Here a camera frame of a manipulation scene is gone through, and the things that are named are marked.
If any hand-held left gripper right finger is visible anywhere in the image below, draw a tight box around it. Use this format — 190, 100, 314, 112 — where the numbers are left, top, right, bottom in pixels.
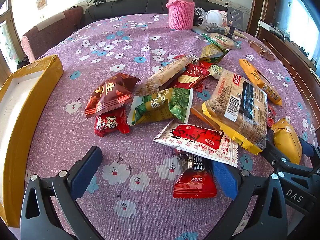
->
210, 160, 288, 240

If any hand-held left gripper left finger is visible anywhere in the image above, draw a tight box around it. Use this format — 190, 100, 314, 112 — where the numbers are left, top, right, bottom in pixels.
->
20, 146, 103, 240

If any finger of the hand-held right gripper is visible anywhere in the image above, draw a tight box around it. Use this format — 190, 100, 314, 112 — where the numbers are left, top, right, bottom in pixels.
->
297, 134, 320, 160
260, 138, 315, 174

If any plain yellow snack packet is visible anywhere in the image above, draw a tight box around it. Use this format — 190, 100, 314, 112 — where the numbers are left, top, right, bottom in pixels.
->
271, 117, 303, 165

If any red black candy packet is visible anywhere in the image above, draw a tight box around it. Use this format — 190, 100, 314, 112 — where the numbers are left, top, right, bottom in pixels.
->
173, 150, 217, 199

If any white red snack packet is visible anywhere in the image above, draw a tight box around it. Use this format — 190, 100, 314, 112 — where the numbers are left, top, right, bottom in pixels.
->
153, 119, 239, 167

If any small red cartoon candy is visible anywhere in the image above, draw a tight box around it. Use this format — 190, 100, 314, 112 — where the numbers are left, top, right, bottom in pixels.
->
94, 107, 130, 138

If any yellow barcode cracker pack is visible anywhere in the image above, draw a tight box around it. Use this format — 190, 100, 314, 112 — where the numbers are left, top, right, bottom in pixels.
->
202, 69, 269, 155

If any brown red peanut packet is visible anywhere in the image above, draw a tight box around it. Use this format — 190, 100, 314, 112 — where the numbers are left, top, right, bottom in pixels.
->
84, 73, 142, 118

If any yellow taped cardboard box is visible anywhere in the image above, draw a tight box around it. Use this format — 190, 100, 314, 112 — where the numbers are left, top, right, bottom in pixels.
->
0, 54, 64, 228

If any green pea packet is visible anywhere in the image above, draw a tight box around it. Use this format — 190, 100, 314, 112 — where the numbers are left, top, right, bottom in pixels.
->
127, 88, 194, 126

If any beige cake packet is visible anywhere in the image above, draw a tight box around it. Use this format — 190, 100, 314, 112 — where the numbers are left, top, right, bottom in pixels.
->
135, 53, 198, 97

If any orange bar packet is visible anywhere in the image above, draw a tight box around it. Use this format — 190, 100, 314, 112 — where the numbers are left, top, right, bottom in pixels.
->
239, 59, 283, 106

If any small cream green candy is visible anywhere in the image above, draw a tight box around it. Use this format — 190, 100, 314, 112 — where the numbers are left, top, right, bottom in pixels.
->
209, 64, 225, 79

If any wooden television cabinet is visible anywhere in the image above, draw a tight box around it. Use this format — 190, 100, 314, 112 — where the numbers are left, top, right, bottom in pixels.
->
257, 20, 320, 85

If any brown snack packet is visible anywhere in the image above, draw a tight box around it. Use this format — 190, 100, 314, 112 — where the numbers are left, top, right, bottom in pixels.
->
248, 40, 276, 61

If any red gold printed packet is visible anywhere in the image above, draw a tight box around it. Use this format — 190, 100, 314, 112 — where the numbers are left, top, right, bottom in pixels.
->
169, 64, 212, 93

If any green yellow snack packet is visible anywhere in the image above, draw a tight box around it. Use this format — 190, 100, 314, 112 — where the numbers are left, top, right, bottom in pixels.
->
200, 44, 230, 64

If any purple floral tablecloth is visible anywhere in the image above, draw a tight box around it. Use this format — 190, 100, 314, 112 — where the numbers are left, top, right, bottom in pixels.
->
25, 12, 320, 240

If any round cracker pack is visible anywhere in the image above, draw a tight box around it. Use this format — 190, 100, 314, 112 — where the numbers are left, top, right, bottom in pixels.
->
201, 32, 242, 50

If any television screen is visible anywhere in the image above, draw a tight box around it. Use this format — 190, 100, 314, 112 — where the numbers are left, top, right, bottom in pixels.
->
282, 0, 320, 60

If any clear plastic bag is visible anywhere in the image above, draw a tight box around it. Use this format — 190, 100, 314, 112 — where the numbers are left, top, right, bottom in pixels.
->
202, 22, 225, 33

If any black perforated stand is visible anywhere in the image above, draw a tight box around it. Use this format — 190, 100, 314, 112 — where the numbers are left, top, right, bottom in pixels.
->
226, 7, 244, 28

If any white plastic jar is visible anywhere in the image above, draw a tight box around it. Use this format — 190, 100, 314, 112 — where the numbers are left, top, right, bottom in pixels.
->
206, 9, 228, 25

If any reddish brown armchair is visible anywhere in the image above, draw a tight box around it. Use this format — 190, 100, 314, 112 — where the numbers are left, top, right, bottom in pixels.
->
21, 6, 84, 63

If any pink knit-sleeved thermos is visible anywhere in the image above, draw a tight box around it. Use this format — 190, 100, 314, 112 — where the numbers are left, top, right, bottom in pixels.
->
167, 0, 195, 30

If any black leather sofa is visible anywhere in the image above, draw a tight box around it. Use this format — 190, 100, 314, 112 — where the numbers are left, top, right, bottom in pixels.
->
82, 0, 228, 28

